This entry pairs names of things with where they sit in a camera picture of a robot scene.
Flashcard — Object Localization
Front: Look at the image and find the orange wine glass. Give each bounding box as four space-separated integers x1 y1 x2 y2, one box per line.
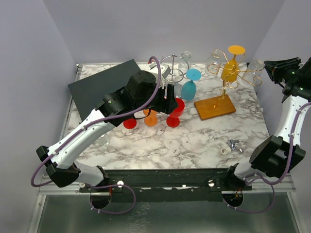
143 109 158 127

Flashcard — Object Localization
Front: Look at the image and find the chrome faucet tap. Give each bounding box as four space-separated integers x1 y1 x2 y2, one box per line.
227 139 244 153

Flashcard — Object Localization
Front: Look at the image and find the clear glass on silver rack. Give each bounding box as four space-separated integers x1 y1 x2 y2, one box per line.
178 51 192 73

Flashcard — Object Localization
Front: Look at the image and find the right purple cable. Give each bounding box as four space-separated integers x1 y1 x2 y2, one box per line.
225 101 311 214

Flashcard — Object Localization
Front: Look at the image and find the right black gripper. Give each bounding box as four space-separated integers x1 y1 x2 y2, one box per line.
263 58 302 84

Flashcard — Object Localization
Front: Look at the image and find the clear glass tumbler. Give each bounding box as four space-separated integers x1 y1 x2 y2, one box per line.
98 134 110 146

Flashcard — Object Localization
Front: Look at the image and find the purple cable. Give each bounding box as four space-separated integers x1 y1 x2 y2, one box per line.
225 101 311 214
30 56 161 216

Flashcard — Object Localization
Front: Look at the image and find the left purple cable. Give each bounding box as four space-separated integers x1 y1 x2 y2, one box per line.
30 56 161 216

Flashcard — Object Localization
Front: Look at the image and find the clear ribbed wine glass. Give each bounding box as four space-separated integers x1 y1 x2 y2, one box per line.
205 49 225 76

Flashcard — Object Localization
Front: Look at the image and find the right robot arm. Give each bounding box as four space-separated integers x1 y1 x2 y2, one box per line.
223 57 311 190

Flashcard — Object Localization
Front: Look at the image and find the gold wire glass rack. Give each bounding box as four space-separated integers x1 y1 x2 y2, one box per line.
193 48 264 120

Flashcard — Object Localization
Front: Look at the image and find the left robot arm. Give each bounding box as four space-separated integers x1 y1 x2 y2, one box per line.
36 70 177 192

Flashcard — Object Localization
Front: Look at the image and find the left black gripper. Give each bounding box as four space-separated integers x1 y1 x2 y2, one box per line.
135 81 178 114

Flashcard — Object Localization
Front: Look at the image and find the red wine glass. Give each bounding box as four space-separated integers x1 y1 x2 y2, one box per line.
123 118 137 129
166 98 185 128

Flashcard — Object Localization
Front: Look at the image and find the yellow wine glass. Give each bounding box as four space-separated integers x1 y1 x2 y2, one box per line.
221 45 245 83

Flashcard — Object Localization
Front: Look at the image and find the black network switch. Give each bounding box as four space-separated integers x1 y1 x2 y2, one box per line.
68 59 140 120

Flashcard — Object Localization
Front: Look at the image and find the aluminium frame rail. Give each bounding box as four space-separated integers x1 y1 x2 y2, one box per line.
38 182 110 196

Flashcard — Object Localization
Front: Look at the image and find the silver wire glass rack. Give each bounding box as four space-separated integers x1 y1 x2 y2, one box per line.
156 53 186 99

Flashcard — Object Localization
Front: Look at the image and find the blue wine glass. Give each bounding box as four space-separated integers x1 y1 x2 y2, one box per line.
181 68 202 101

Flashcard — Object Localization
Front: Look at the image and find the black mounting rail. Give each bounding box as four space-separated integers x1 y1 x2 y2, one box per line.
79 168 246 202

